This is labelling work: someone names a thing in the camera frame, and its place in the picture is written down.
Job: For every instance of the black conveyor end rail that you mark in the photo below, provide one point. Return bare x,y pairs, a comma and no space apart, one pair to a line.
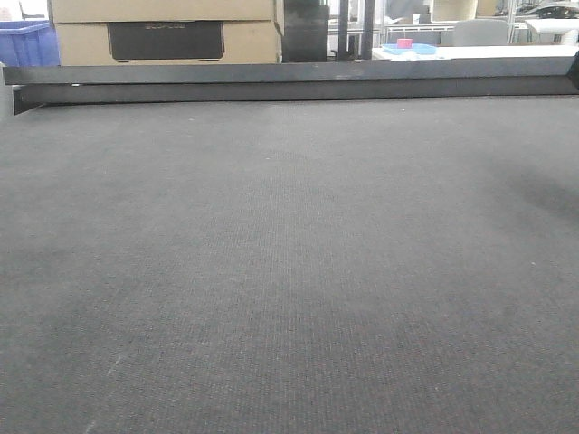
344,80

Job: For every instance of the blue flat tray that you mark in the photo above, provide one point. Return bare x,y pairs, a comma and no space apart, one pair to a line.
416,48

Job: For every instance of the brown cardboard box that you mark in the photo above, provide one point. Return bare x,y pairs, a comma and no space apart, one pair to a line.
151,32

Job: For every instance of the grey background chair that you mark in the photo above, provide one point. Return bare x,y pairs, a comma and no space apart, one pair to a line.
477,32

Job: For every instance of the blue plastic crate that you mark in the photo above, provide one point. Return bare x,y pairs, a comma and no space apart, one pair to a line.
29,44

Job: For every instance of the pink tape roll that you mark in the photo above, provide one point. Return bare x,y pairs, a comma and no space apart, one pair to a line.
404,43

